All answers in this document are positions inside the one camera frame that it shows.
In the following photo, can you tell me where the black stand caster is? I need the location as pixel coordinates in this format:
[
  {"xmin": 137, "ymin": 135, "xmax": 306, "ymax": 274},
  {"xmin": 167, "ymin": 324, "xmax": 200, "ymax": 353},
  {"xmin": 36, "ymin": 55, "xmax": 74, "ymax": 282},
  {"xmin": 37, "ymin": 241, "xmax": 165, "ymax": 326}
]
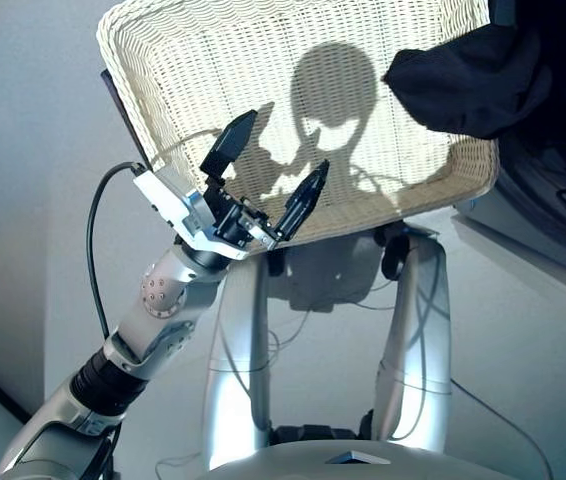
[
  {"xmin": 265, "ymin": 249, "xmax": 287, "ymax": 277},
  {"xmin": 375, "ymin": 224, "xmax": 412, "ymax": 281}
]

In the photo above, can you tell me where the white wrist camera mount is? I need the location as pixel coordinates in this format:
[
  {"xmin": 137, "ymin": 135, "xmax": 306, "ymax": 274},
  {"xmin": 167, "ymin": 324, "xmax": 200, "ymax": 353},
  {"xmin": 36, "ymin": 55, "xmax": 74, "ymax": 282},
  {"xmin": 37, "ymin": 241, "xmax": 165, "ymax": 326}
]
[{"xmin": 131, "ymin": 166, "xmax": 250, "ymax": 261}]

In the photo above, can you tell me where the black garment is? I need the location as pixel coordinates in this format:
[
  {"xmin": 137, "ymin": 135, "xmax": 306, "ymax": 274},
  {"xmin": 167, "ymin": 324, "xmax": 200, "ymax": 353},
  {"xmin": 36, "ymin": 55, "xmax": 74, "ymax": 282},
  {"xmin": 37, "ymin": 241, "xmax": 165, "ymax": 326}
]
[{"xmin": 381, "ymin": 0, "xmax": 564, "ymax": 141}]

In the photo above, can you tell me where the pale woven basket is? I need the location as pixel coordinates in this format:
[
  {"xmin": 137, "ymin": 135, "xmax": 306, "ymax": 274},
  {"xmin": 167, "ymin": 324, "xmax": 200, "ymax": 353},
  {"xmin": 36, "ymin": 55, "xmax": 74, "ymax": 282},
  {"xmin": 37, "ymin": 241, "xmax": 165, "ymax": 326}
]
[{"xmin": 96, "ymin": 0, "xmax": 500, "ymax": 250}]

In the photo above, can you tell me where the grey washing machine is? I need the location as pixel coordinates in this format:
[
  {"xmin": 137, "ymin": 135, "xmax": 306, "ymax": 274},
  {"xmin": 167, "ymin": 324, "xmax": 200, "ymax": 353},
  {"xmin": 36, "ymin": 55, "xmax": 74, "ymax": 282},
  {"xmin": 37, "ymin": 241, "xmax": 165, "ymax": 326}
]
[{"xmin": 452, "ymin": 0, "xmax": 566, "ymax": 286}]

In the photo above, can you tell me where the silver robot leg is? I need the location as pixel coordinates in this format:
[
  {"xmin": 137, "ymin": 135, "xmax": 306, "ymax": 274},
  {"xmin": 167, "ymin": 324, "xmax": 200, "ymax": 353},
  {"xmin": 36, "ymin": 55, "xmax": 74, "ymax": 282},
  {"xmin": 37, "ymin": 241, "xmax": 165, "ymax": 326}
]
[
  {"xmin": 201, "ymin": 254, "xmax": 273, "ymax": 472},
  {"xmin": 371, "ymin": 229, "xmax": 453, "ymax": 454}
]

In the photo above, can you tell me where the silver robot torso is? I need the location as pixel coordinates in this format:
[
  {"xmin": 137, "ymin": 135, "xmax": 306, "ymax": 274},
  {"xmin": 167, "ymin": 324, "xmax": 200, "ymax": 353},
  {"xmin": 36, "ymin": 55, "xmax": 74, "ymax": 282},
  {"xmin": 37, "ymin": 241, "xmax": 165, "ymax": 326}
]
[{"xmin": 207, "ymin": 439, "xmax": 509, "ymax": 480}]

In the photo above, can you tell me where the dark brown basket stand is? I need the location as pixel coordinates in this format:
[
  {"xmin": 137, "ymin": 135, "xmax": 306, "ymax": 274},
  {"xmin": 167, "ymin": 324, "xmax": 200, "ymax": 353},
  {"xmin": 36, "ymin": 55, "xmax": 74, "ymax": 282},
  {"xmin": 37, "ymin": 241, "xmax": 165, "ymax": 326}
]
[{"xmin": 100, "ymin": 68, "xmax": 153, "ymax": 174}]

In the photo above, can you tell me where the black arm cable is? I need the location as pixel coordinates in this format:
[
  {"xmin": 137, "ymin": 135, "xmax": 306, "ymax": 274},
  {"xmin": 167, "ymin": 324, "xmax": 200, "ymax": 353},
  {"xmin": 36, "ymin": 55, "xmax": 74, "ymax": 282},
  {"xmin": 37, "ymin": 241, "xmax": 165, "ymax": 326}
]
[{"xmin": 86, "ymin": 161, "xmax": 147, "ymax": 341}]

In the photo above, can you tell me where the thin grey loose cable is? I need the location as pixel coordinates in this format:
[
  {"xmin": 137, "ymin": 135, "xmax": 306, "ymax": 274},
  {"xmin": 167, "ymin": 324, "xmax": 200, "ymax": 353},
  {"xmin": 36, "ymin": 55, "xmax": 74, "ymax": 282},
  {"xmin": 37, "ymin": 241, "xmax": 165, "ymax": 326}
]
[{"xmin": 155, "ymin": 279, "xmax": 554, "ymax": 480}]

